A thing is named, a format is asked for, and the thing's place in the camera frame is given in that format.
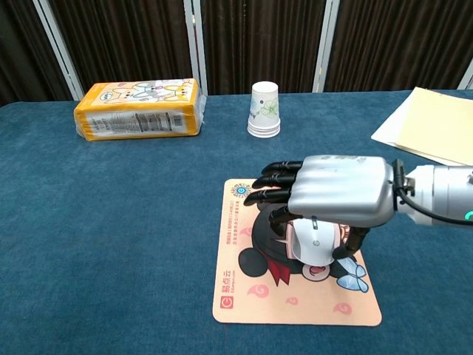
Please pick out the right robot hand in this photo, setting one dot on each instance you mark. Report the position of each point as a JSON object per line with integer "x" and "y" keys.
{"x": 340, "y": 188}

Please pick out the white computer mouse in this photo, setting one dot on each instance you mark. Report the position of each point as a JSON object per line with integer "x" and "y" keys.
{"x": 314, "y": 244}

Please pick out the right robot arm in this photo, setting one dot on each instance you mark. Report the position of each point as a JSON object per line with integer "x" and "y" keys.
{"x": 443, "y": 192}

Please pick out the cartoon girl mouse pad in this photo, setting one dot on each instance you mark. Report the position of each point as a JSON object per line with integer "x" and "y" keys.
{"x": 258, "y": 307}

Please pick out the nested white paper cup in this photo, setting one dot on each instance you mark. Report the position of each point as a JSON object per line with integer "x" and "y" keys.
{"x": 264, "y": 136}
{"x": 264, "y": 131}

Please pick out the pale yellow paper folder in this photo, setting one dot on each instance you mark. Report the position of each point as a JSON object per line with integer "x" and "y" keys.
{"x": 432, "y": 122}

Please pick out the floral print paper cup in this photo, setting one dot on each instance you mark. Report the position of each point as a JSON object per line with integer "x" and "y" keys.
{"x": 264, "y": 103}

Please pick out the dark brown pleated curtain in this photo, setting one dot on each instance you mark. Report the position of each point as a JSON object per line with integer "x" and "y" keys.
{"x": 129, "y": 40}
{"x": 258, "y": 37}
{"x": 22, "y": 55}
{"x": 399, "y": 37}

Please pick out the yellow tissue pack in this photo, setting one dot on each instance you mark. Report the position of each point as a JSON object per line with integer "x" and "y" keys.
{"x": 140, "y": 111}

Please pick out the blue felt table cover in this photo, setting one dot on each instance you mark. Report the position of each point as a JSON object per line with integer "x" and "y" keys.
{"x": 111, "y": 222}

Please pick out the white partition frame post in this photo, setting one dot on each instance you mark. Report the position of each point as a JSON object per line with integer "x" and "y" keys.
{"x": 467, "y": 79}
{"x": 57, "y": 44}
{"x": 325, "y": 48}
{"x": 196, "y": 48}

